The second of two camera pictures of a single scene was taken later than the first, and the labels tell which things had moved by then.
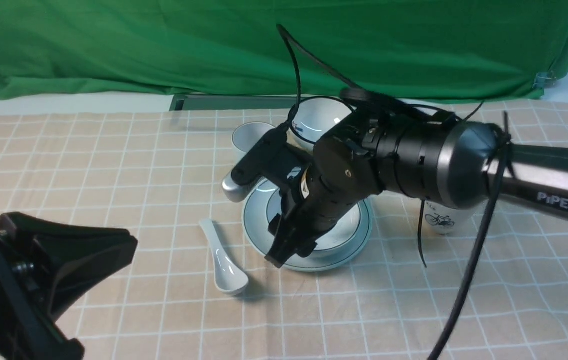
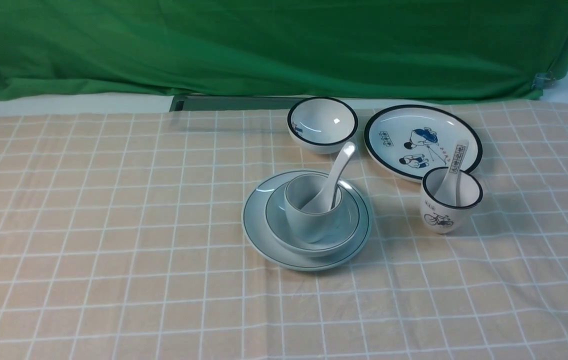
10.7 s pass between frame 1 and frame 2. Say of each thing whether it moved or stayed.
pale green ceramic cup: moved
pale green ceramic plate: stayed
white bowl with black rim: stayed
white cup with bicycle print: stayed
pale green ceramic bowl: stayed
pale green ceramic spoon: moved
